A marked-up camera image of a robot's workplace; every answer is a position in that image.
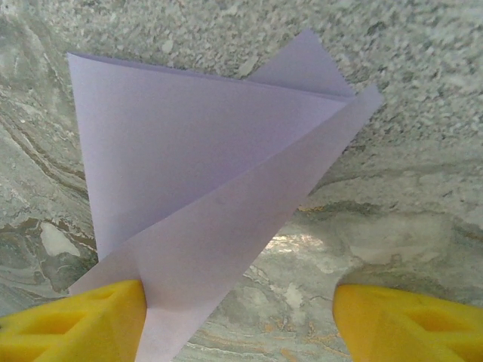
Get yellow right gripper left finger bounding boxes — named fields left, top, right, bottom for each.
left=0, top=278, right=148, bottom=362

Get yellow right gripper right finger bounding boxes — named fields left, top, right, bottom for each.
left=334, top=283, right=483, bottom=362

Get lilac cloth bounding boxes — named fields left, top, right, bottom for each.
left=66, top=28, right=384, bottom=362

